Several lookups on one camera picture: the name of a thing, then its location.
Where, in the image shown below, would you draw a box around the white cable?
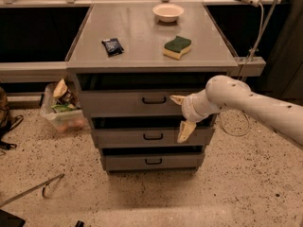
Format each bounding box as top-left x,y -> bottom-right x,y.
217,2 -> 266,138

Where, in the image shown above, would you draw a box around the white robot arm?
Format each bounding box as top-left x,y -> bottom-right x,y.
170,76 -> 303,148

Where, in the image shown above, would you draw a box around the grey bottom drawer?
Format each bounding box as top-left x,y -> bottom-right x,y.
100,146 -> 205,171

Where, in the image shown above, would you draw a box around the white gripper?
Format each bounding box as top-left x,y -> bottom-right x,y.
169,94 -> 209,143

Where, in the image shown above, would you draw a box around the grey drawer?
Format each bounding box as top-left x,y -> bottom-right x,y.
76,73 -> 229,117
100,146 -> 205,171
92,115 -> 214,148

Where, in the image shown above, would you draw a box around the dark blue snack packet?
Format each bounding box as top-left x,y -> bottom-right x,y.
102,38 -> 124,57

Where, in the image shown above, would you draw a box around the grey middle drawer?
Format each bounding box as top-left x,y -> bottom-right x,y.
92,115 -> 214,148

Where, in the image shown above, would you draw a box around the green yellow sponge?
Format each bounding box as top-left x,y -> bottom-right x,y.
163,36 -> 191,61

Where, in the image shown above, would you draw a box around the white bowl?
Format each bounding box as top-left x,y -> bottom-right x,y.
152,4 -> 184,23

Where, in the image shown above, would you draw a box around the grey drawer cabinet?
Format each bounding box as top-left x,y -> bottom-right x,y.
67,2 -> 237,172

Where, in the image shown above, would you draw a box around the metal rod on floor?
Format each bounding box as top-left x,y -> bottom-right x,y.
0,173 -> 64,208

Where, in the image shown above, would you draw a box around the crumpled snack bag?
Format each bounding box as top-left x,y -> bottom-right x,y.
53,79 -> 77,105

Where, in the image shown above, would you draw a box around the dark backpack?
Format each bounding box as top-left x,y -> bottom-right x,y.
0,87 -> 24,150

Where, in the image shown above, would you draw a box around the grey top drawer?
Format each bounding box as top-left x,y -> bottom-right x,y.
76,73 -> 229,117

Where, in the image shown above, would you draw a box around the black object bottom left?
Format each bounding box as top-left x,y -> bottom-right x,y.
0,210 -> 26,227

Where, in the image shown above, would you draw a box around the clear plastic bin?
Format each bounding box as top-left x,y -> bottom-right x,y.
40,83 -> 88,131

